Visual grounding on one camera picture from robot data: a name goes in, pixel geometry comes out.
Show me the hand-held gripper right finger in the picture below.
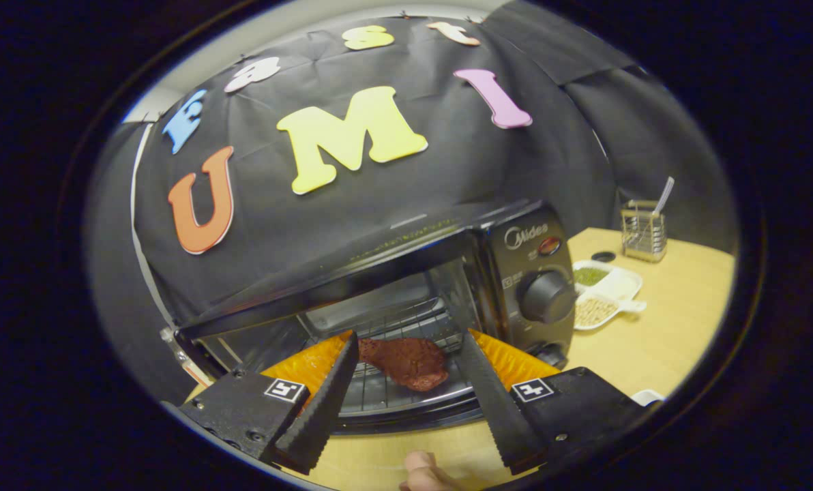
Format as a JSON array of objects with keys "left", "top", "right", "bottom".
[{"left": 453, "top": 329, "right": 653, "bottom": 476}]

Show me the silver spoon handle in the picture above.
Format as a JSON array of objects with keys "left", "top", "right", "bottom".
[{"left": 652, "top": 176, "right": 675, "bottom": 216}]

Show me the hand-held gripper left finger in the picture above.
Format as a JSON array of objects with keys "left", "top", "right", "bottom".
[{"left": 178, "top": 331, "right": 361, "bottom": 476}]

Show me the reddish-brown meat slice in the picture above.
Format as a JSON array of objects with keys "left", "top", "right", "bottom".
[{"left": 357, "top": 338, "right": 449, "bottom": 392}]

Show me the metal wire utensil holder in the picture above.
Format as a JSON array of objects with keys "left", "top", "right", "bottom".
[{"left": 621, "top": 200, "right": 668, "bottom": 263}]

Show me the white divided dish with beans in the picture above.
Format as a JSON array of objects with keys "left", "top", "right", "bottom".
[{"left": 573, "top": 260, "right": 647, "bottom": 331}]

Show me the black toaster oven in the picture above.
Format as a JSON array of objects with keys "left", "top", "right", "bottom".
[{"left": 175, "top": 199, "right": 578, "bottom": 436}]

